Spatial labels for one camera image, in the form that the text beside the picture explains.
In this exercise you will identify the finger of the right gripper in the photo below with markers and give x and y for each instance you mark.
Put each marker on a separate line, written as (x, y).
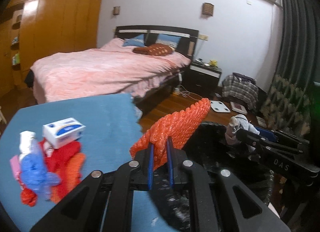
(260, 143)
(279, 136)

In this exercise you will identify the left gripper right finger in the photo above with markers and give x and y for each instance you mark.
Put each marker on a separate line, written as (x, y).
(218, 200)

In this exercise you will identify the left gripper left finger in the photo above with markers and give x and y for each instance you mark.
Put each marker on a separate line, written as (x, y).
(102, 201)

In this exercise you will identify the grey sock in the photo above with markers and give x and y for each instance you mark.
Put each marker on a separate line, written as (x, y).
(236, 123)

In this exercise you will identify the red cloth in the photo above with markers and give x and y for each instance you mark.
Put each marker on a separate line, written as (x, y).
(55, 160)

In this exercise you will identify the blue plastic bag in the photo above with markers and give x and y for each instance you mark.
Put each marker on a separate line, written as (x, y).
(35, 174)

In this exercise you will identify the orange bubble wrap sheet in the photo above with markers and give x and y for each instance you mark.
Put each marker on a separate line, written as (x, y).
(179, 126)

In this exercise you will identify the white blue cardboard box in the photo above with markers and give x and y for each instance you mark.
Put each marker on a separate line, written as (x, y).
(62, 132)

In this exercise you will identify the pink small packet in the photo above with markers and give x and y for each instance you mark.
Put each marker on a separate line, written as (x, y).
(15, 167)

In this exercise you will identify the white tissue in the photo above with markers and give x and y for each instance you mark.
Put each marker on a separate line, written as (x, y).
(26, 139)

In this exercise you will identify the black lined trash bin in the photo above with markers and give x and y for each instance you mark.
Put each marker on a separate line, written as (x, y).
(208, 147)

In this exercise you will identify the dark green curtain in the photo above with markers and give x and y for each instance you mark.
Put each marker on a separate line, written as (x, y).
(288, 102)

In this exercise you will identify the white bathroom scale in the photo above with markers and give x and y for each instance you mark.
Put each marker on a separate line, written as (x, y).
(219, 107)

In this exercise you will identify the black white nightstand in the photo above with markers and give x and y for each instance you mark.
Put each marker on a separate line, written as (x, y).
(201, 79)

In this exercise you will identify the yellow plush toy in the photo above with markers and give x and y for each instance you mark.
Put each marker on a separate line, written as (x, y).
(213, 63)

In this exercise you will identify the black bed headboard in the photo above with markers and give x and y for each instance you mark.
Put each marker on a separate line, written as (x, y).
(187, 38)

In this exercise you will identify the right blue pillow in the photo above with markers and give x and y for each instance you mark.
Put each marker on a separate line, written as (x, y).
(168, 40)

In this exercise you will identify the blue pillow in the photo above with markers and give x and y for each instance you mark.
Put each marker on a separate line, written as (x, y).
(137, 41)
(168, 40)

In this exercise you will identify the small wooden stool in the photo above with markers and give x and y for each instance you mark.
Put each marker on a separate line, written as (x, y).
(2, 118)

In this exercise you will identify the brown dotted pillow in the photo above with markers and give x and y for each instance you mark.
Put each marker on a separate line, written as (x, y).
(156, 49)

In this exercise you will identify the pink quilt bed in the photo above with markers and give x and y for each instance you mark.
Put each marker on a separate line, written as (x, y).
(111, 69)

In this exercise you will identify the left blue pillow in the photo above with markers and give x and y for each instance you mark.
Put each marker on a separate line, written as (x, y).
(137, 41)

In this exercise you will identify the wooden wardrobe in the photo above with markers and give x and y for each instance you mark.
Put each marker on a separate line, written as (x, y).
(33, 29)

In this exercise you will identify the right wooden wall lamp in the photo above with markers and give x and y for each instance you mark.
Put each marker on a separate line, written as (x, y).
(207, 10)

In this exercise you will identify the wooden wall lamp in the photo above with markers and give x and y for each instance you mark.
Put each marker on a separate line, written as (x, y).
(116, 11)
(207, 10)

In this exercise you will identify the left wooden wall lamp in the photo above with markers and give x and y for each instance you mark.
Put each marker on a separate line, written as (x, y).
(116, 11)

